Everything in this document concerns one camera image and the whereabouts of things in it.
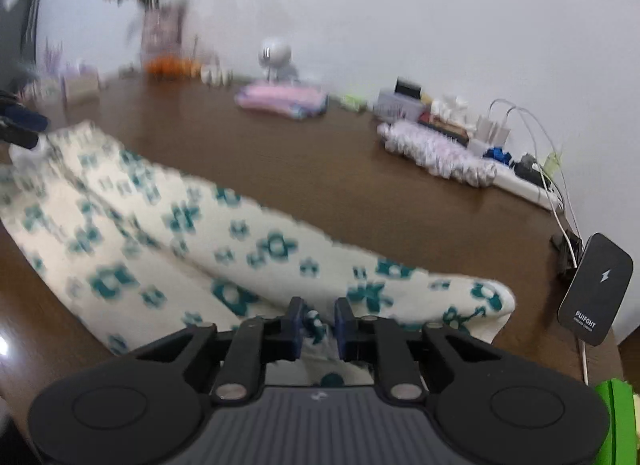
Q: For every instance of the pink purple-trimmed top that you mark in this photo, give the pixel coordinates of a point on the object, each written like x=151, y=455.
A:
x=282, y=100

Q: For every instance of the white ruffled floral garment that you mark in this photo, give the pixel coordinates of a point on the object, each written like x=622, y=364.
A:
x=435, y=155

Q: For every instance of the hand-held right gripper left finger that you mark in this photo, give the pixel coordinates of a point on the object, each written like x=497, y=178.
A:
x=297, y=332

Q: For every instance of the purple lavender bundle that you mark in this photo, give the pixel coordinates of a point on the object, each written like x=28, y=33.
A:
x=54, y=57

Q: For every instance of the black power adapter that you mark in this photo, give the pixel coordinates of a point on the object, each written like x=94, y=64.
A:
x=532, y=172

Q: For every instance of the green spray bottle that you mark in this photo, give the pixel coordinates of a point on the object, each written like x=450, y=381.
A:
x=552, y=162

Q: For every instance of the white robot figurine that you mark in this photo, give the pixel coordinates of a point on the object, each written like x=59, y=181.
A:
x=275, y=55

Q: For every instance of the pink woven vase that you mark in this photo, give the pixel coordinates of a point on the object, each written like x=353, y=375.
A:
x=161, y=32

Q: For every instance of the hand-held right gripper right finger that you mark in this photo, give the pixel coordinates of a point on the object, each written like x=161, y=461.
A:
x=341, y=332

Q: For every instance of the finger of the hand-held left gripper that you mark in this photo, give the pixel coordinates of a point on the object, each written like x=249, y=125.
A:
x=25, y=117
x=20, y=139

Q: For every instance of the green object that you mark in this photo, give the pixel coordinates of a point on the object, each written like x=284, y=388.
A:
x=615, y=420

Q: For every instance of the green and white small box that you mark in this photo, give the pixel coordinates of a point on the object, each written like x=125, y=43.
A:
x=355, y=102

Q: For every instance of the white power strip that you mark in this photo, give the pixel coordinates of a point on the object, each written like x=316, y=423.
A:
x=525, y=190

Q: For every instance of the black small box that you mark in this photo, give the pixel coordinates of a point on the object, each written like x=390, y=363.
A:
x=409, y=88

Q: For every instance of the black phone holder clamp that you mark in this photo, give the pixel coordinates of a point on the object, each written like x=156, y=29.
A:
x=567, y=255

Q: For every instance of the purple tissue box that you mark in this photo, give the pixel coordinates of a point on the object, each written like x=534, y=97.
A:
x=81, y=86

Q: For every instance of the dark green tissue box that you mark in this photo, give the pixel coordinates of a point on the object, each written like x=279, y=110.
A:
x=447, y=120

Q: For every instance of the grey cabinet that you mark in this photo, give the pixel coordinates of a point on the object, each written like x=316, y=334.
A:
x=20, y=20

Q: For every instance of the grey tin box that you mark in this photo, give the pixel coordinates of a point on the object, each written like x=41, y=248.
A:
x=395, y=106

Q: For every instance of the clear box of orange fruit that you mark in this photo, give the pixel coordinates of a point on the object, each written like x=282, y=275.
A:
x=170, y=66

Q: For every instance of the cream green-flowered pants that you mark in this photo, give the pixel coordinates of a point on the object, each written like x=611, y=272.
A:
x=175, y=245

